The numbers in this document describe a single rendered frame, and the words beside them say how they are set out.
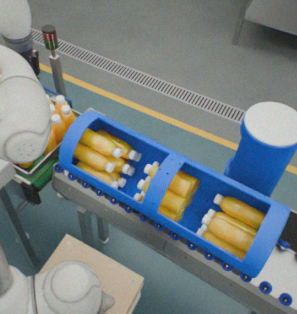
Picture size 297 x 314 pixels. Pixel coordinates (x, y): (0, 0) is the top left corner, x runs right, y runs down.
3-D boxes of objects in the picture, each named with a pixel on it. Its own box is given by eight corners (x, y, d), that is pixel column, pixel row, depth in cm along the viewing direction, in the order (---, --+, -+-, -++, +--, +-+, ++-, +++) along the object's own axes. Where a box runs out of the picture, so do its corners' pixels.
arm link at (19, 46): (37, 29, 125) (40, 44, 130) (14, 16, 127) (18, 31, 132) (17, 44, 120) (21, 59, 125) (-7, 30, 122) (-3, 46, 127)
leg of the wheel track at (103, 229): (105, 245, 257) (100, 194, 207) (97, 240, 259) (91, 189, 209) (110, 238, 260) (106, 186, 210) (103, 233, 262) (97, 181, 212)
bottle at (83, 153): (81, 143, 169) (115, 162, 163) (73, 157, 168) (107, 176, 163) (75, 138, 162) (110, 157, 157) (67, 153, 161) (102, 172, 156)
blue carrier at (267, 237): (248, 289, 148) (269, 260, 125) (63, 181, 173) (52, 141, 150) (275, 230, 162) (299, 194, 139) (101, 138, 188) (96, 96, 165)
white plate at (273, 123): (307, 108, 193) (306, 110, 194) (248, 96, 197) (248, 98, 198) (304, 151, 177) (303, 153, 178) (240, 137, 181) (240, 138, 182)
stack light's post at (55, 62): (78, 181, 286) (54, 59, 198) (73, 178, 287) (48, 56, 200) (81, 177, 288) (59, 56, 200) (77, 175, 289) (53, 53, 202)
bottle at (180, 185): (192, 187, 153) (154, 167, 159) (194, 179, 147) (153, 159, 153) (184, 201, 151) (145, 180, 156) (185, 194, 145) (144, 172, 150)
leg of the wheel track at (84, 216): (92, 263, 250) (83, 214, 200) (84, 258, 251) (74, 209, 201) (97, 255, 253) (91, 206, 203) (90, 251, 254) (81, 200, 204)
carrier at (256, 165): (258, 201, 264) (215, 190, 268) (307, 109, 194) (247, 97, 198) (253, 239, 247) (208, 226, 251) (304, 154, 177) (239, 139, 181)
